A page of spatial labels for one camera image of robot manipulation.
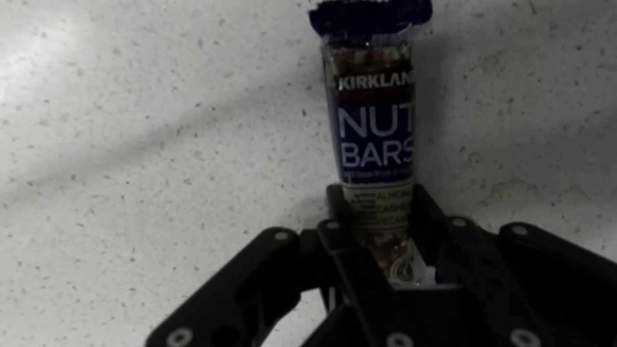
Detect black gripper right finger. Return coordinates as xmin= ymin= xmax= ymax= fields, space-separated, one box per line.
xmin=408 ymin=183 xmax=617 ymax=347

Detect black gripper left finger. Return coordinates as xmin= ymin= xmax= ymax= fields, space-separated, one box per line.
xmin=142 ymin=181 xmax=401 ymax=347

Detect blue nut bar wrapper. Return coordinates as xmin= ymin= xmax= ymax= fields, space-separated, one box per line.
xmin=306 ymin=0 xmax=433 ymax=289

